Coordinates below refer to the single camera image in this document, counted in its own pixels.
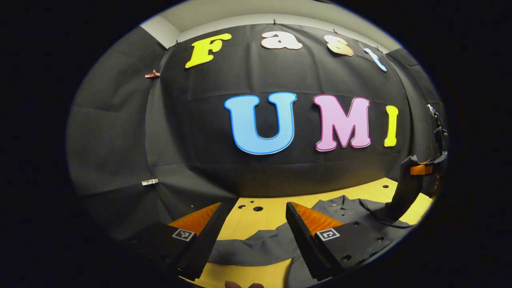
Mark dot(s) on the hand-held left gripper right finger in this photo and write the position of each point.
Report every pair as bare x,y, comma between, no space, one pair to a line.
304,240

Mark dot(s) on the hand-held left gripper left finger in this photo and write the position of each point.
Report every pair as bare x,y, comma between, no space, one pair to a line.
208,244

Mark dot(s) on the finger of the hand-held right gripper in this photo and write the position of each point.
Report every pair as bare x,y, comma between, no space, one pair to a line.
420,170

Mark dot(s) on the grey collared shirt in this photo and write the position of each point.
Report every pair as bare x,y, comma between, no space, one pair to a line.
256,248

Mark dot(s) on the black backdrop cloth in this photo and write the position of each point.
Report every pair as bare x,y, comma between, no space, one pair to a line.
192,132

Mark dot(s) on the red cloth clip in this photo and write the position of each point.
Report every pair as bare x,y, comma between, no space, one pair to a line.
152,74

